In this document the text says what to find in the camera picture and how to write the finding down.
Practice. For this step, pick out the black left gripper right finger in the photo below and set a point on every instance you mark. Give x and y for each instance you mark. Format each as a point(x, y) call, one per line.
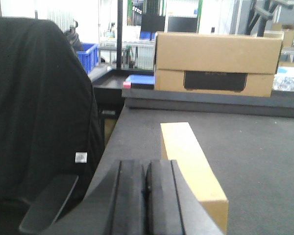
point(171, 207)

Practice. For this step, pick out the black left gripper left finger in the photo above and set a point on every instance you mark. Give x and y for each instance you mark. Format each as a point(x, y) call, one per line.
point(115, 207)

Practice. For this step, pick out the small brown cardboard package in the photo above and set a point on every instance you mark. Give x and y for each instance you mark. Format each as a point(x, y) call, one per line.
point(178, 142)

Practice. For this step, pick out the large cardboard box with window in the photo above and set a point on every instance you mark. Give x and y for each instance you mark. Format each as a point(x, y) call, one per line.
point(217, 64)

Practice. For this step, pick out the black chair armrest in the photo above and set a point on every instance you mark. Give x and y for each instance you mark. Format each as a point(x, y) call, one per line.
point(48, 205)

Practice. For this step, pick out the black fabric office chair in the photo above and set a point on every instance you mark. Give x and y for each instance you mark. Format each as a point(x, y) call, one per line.
point(48, 117)

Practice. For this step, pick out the black side table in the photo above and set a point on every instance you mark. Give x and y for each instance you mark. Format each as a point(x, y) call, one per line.
point(108, 87)

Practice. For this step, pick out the blue folder with pink block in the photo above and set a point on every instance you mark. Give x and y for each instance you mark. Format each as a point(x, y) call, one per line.
point(135, 81)

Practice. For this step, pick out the blue plastic crate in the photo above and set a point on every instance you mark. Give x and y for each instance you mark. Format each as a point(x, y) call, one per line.
point(88, 57)

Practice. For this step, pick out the black computer monitor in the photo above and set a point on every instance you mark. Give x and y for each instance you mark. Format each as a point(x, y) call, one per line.
point(154, 23)

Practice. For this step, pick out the grey raised table rail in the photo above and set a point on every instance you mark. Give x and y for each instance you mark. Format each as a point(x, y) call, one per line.
point(279, 104)

